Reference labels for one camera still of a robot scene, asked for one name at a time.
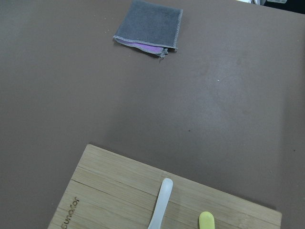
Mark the white ceramic spoon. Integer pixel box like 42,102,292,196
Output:
148,178,173,229

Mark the yellow plastic spoon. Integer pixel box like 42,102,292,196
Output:
199,211,215,229

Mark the folded grey cloth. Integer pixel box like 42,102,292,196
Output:
113,0,183,58

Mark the bamboo cutting board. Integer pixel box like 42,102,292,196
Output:
49,145,282,229

